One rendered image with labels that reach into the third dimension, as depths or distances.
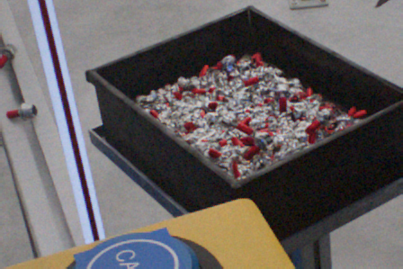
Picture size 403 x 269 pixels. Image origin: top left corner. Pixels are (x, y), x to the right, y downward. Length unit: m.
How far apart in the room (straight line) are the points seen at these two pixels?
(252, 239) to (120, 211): 1.84
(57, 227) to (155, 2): 2.30
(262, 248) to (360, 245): 1.68
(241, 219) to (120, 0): 2.72
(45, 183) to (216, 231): 0.45
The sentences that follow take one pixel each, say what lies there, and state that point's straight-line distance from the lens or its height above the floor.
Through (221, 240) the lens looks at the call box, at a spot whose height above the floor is 1.07.
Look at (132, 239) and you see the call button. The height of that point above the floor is 1.08.
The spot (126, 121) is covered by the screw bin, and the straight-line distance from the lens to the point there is 0.82.
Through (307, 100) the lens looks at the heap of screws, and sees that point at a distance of 0.82.
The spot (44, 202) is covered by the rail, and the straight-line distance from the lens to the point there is 0.74.
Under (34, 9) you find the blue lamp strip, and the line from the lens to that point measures 0.53.
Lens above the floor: 1.28
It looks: 34 degrees down
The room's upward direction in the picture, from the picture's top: 6 degrees counter-clockwise
